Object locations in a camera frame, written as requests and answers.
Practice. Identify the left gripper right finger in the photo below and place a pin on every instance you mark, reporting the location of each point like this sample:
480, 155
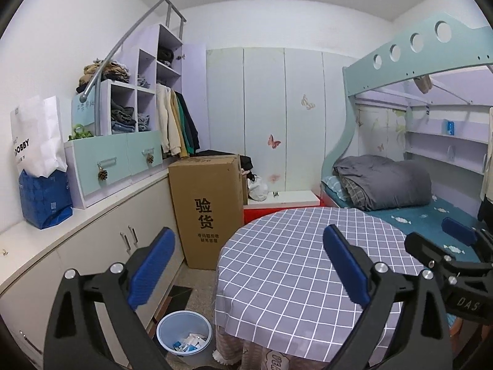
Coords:
421, 339

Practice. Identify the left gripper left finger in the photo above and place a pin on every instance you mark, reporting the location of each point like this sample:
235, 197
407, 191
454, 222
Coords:
75, 338

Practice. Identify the blue trash bin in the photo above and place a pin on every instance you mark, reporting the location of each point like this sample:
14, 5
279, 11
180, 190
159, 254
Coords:
184, 333

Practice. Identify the white low cabinet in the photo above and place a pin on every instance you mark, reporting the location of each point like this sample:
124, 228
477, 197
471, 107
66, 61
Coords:
34, 261

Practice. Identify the purple checked tablecloth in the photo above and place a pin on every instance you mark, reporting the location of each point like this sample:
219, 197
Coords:
279, 302

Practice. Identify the grey folded quilt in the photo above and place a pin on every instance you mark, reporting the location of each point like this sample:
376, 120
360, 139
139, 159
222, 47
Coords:
375, 183

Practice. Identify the blue plastic bag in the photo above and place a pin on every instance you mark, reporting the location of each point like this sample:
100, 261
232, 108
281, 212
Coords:
45, 202

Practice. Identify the teal drawer unit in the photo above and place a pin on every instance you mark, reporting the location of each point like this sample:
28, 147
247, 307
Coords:
99, 167

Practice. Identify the red storage box white lid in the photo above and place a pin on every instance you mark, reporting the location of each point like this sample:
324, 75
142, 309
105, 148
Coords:
278, 201

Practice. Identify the tall brown cardboard box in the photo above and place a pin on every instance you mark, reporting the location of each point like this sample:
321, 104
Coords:
207, 195

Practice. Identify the white plastic bag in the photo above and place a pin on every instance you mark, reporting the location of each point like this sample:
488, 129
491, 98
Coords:
257, 188

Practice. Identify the white paper shopping bag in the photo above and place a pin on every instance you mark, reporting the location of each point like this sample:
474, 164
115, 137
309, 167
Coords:
37, 137

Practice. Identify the hanging clothes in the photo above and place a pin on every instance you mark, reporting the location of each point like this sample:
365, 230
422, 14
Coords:
179, 135

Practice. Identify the purple cubby shelf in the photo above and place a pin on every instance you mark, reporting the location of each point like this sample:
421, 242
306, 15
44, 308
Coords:
154, 55

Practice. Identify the teal bunk bed frame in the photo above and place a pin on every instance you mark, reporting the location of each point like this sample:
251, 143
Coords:
436, 44

